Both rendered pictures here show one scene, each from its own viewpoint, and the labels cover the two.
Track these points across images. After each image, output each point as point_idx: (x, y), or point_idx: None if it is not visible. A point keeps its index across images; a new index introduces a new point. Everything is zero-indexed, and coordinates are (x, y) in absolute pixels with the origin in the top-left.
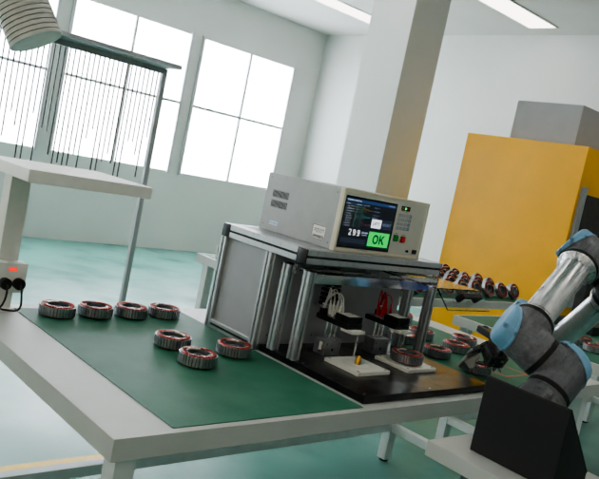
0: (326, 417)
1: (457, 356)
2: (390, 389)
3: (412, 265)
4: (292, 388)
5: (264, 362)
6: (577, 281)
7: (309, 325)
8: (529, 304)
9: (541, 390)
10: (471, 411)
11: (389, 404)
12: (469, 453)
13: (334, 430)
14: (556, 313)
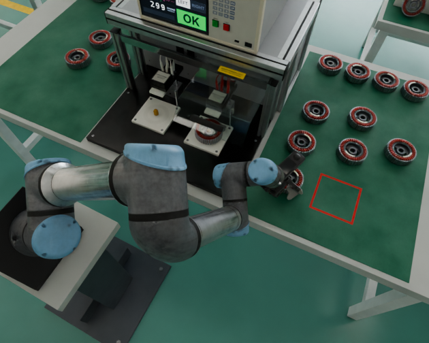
0: (46, 133)
1: (327, 160)
2: (122, 143)
3: (235, 58)
4: (80, 105)
5: (120, 79)
6: (93, 191)
7: (184, 67)
8: (45, 169)
9: (18, 226)
10: (189, 199)
11: (104, 152)
12: None
13: (57, 141)
14: (62, 196)
